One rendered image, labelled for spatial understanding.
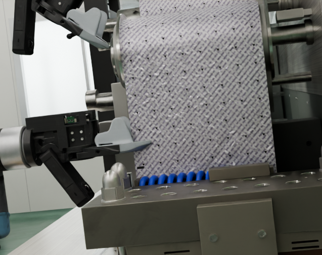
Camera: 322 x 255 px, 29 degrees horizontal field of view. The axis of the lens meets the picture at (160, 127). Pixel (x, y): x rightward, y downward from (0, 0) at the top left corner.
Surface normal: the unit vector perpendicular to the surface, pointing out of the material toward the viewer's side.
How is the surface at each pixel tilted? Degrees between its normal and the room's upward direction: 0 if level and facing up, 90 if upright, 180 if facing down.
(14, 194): 90
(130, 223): 90
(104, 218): 90
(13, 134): 44
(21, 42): 89
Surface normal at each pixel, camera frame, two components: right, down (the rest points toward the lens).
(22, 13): -0.18, 0.05
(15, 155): -0.11, 0.25
